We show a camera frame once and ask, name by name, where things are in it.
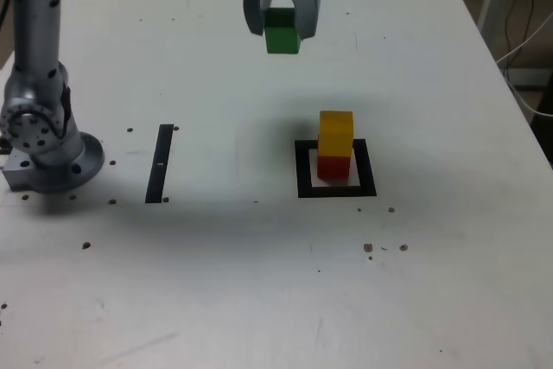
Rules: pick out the black tape square outline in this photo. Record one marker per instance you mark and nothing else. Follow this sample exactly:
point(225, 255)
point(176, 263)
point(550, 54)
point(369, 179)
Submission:
point(367, 187)

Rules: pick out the yellow cube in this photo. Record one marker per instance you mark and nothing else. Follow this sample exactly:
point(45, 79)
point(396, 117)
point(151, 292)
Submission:
point(334, 135)

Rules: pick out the red cube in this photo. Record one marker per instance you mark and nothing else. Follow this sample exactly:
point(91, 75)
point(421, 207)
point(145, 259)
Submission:
point(332, 168)

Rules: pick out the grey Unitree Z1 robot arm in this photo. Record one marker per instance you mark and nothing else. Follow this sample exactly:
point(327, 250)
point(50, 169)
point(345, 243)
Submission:
point(34, 19)

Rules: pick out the black tape strip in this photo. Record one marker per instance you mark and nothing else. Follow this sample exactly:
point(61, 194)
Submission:
point(159, 161)

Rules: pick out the green cube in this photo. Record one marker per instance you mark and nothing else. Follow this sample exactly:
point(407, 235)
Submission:
point(281, 40)

